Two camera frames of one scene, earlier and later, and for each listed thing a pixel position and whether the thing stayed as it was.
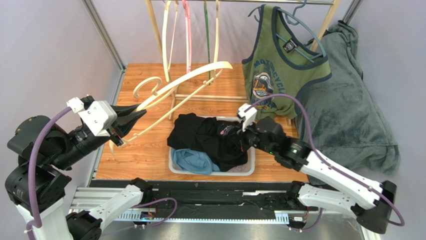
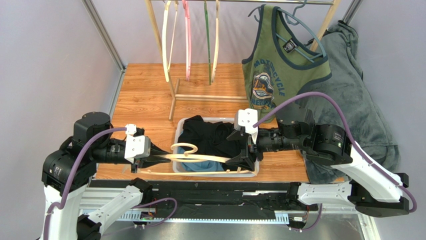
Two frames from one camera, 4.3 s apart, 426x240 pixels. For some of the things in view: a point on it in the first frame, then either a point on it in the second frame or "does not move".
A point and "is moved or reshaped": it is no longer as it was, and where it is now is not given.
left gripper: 126,123 to 151,159
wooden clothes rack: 176,97 does not move
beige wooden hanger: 216,36 does not move
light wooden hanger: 157,118 to 175,155
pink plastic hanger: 188,29 does not move
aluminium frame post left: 107,41 does not move
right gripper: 248,136 to 250,148
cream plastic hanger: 166,6 does not move
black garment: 225,142 is moved or reshaped
